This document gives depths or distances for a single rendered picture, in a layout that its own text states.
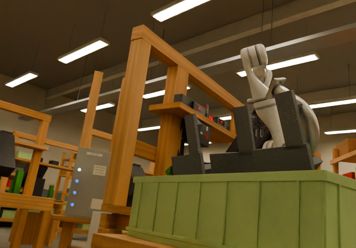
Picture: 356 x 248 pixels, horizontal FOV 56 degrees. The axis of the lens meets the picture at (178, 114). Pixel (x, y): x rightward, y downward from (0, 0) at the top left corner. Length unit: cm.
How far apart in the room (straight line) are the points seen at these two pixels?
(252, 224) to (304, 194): 12
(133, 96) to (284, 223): 141
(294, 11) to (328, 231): 570
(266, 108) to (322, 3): 467
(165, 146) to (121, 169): 44
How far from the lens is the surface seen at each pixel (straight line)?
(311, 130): 77
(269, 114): 146
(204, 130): 232
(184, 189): 85
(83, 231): 964
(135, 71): 196
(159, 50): 217
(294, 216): 63
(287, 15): 622
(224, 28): 692
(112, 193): 182
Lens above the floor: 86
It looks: 17 degrees up
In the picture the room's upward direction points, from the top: 7 degrees clockwise
